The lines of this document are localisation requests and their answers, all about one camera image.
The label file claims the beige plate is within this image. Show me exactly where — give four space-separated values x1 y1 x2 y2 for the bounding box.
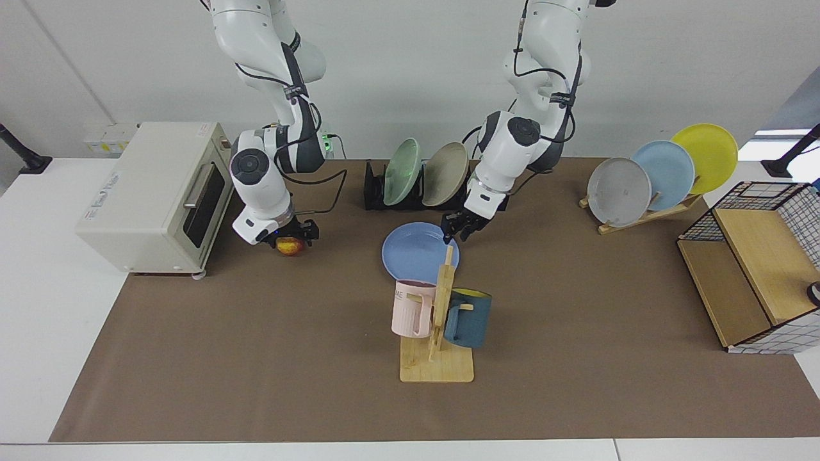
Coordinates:
422 142 470 207

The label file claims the pale green plate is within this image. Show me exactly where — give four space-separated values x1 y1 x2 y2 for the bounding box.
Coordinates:
382 138 423 207

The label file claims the black dish rack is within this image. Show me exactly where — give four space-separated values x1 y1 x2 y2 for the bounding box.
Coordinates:
363 160 510 212

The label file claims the grey plate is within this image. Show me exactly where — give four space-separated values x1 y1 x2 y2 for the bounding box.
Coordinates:
587 158 652 229

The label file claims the wooden plate rack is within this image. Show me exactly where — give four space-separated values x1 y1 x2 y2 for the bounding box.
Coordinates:
578 192 702 235

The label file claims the light blue plate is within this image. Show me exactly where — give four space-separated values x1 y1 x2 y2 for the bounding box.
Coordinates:
631 140 696 212

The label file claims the yellow plate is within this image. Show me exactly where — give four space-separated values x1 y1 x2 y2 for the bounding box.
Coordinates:
670 123 739 195

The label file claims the pink cup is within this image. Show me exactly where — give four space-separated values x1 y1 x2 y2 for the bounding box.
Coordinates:
391 279 438 338

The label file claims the dark blue cup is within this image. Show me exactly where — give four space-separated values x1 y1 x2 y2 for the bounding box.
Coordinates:
443 288 493 349

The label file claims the wooden cup stand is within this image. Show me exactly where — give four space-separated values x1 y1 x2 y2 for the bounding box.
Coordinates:
400 245 475 384

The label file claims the brown table cloth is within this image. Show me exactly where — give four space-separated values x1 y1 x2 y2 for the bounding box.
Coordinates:
49 158 820 443

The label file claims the pale toaster oven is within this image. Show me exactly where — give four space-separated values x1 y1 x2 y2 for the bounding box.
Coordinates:
75 122 234 279

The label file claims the black clamp stand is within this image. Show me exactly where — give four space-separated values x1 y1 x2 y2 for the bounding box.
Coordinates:
0 123 53 175
760 123 820 179

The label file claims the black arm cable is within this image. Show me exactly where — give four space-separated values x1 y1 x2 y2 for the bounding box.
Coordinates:
234 61 349 216

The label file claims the wire basket with wooden floor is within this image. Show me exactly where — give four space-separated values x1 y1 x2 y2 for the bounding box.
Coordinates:
676 181 820 355

